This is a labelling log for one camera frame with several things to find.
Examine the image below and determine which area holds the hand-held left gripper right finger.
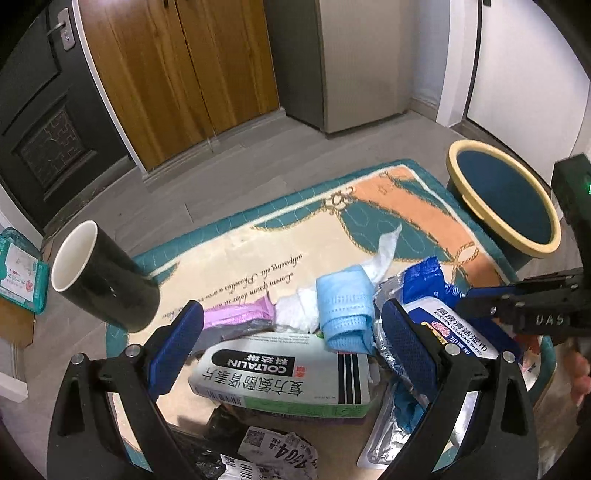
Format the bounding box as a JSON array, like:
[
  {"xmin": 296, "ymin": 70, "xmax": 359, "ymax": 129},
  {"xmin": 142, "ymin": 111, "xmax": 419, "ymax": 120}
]
[{"xmin": 379, "ymin": 298, "xmax": 541, "ymax": 480}]

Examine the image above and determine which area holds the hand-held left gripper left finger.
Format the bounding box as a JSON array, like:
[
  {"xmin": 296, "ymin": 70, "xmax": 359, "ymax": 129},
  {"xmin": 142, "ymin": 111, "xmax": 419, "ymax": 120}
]
[{"xmin": 46, "ymin": 300, "xmax": 205, "ymax": 480}]

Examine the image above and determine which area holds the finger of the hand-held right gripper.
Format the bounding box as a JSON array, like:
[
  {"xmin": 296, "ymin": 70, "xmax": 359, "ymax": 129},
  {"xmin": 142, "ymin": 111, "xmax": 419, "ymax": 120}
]
[
  {"xmin": 465, "ymin": 267, "xmax": 583, "ymax": 301},
  {"xmin": 455, "ymin": 295, "xmax": 511, "ymax": 322}
]

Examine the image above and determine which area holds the blue and white wipes packet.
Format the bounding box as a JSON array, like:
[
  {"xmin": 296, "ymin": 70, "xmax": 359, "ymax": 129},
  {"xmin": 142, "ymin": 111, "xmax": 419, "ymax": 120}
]
[{"xmin": 402, "ymin": 257, "xmax": 502, "ymax": 365}]

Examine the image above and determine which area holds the blue bin with cream rim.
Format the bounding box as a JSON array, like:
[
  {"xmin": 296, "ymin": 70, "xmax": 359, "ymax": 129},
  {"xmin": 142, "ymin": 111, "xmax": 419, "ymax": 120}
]
[{"xmin": 445, "ymin": 140, "xmax": 563, "ymax": 259}]

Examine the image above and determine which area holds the white and green medicine box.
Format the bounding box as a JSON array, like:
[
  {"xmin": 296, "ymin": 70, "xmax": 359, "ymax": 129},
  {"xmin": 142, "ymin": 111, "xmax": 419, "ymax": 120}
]
[{"xmin": 188, "ymin": 332, "xmax": 376, "ymax": 418}]

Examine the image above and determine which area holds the person's right hand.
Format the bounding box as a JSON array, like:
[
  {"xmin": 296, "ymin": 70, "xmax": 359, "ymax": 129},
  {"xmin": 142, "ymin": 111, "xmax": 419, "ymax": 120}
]
[{"xmin": 570, "ymin": 344, "xmax": 591, "ymax": 408}]

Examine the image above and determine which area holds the purple plastic wrapper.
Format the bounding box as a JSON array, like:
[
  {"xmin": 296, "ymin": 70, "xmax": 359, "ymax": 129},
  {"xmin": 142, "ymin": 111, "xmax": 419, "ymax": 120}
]
[{"xmin": 191, "ymin": 320, "xmax": 274, "ymax": 357}]

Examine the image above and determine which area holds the pink plastic bag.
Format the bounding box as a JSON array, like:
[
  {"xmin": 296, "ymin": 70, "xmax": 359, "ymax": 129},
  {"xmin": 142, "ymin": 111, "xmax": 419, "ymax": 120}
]
[{"xmin": 203, "ymin": 295, "xmax": 276, "ymax": 329}]

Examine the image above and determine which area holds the light blue face mask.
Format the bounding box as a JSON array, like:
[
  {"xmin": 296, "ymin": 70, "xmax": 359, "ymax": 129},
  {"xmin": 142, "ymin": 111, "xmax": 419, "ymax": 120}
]
[{"xmin": 316, "ymin": 265, "xmax": 377, "ymax": 355}]

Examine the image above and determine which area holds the white printed packet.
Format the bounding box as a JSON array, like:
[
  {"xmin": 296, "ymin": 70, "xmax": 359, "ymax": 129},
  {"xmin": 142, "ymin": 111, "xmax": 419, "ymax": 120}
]
[{"xmin": 505, "ymin": 323, "xmax": 552, "ymax": 393}]

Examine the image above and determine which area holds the black cup with white inside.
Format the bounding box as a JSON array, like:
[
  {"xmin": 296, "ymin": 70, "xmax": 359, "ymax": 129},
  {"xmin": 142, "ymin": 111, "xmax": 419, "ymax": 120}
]
[{"xmin": 51, "ymin": 220, "xmax": 161, "ymax": 333}]

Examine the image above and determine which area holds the white tissue strip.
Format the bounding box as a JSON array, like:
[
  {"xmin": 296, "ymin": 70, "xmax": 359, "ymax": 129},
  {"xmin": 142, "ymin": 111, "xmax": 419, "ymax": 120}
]
[{"xmin": 360, "ymin": 224, "xmax": 403, "ymax": 283}]

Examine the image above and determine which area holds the black plastic bag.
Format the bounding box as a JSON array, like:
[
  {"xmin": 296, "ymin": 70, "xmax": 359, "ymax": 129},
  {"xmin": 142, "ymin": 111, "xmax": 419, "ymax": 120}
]
[{"xmin": 171, "ymin": 408, "xmax": 252, "ymax": 480}]

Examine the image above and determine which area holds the silver foil wrapper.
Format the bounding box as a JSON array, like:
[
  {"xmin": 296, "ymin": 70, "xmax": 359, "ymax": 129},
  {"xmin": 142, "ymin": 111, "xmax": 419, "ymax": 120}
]
[{"xmin": 357, "ymin": 276, "xmax": 481, "ymax": 470}]

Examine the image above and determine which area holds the crumpled white tissue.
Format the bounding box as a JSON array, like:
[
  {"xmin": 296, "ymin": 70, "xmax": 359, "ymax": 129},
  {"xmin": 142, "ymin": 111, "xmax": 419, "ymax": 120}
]
[{"xmin": 276, "ymin": 285, "xmax": 321, "ymax": 334}]

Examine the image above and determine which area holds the crumpled white label paper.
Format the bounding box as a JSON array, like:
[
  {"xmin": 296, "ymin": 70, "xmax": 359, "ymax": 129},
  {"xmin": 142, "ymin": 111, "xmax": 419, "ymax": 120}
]
[{"xmin": 219, "ymin": 427, "xmax": 320, "ymax": 480}]

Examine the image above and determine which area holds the teal and beige patterned rug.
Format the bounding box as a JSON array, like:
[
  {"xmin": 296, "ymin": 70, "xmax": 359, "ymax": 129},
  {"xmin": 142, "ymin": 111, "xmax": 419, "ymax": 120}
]
[{"xmin": 105, "ymin": 159, "xmax": 555, "ymax": 472}]

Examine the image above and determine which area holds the cardboard box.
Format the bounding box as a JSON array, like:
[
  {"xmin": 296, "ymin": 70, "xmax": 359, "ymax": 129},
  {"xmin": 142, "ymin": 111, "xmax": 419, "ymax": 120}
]
[{"xmin": 0, "ymin": 295, "xmax": 36, "ymax": 348}]

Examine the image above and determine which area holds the green wipes packet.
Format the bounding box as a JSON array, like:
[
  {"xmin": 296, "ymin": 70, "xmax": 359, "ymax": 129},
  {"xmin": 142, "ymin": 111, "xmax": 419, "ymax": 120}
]
[{"xmin": 0, "ymin": 227, "xmax": 50, "ymax": 315}]

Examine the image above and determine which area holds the dark entrance door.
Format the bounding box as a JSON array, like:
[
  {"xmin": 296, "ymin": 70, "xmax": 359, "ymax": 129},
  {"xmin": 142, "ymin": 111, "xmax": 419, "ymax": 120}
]
[{"xmin": 0, "ymin": 0, "xmax": 136, "ymax": 232}]

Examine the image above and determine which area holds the wooden cabinet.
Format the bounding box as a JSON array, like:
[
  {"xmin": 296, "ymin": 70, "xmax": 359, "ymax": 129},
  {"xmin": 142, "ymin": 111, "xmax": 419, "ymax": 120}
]
[{"xmin": 76, "ymin": 0, "xmax": 282, "ymax": 172}]

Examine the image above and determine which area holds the grey refrigerator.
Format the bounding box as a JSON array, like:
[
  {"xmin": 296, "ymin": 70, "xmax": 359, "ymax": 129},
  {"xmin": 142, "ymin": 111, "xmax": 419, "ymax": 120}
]
[{"xmin": 265, "ymin": 0, "xmax": 410, "ymax": 136}]

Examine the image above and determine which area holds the silver door handle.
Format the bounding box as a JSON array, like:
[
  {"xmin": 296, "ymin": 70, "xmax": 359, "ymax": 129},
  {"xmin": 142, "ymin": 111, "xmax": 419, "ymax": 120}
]
[{"xmin": 46, "ymin": 11, "xmax": 75, "ymax": 52}]

